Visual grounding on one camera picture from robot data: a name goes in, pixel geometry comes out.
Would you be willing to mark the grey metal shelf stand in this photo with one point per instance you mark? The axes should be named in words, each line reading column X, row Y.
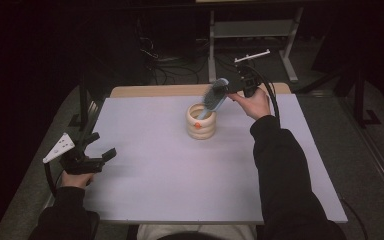
column 253, row 29

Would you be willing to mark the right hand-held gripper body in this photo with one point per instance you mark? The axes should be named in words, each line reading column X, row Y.
column 248, row 81

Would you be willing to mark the cream ringed duck holder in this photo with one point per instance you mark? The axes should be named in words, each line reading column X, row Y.
column 201, row 131

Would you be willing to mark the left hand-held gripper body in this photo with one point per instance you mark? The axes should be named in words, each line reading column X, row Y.
column 80, row 163

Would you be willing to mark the person's left hand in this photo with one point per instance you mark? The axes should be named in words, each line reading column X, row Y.
column 75, row 180

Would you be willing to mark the black metal stand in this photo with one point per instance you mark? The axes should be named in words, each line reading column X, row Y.
column 360, row 100
column 83, row 106

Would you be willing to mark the person's head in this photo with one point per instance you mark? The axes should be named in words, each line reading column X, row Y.
column 190, row 237

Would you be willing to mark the person's right hand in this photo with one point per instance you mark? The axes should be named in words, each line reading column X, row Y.
column 255, row 105

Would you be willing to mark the light blue hairbrush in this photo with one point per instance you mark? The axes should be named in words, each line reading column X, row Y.
column 214, row 96

